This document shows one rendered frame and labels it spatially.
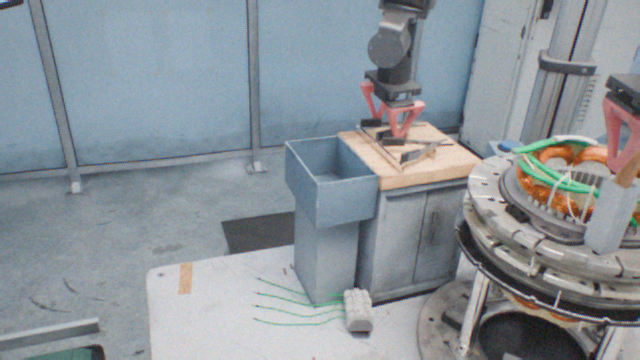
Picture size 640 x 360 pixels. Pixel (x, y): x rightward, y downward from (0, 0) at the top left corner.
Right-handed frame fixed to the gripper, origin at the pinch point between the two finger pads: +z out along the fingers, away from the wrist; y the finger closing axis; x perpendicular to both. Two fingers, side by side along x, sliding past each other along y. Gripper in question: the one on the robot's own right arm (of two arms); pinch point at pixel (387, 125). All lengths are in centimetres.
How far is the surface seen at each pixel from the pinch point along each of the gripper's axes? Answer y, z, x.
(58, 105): -191, 68, -78
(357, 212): 13.5, 7.9, -11.7
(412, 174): 14.2, 1.8, -2.5
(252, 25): -188, 35, 23
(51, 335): 3, 29, -64
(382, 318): 18.7, 29.8, -7.3
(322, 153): -3.1, 5.6, -11.6
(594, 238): 42.4, -4.2, 5.4
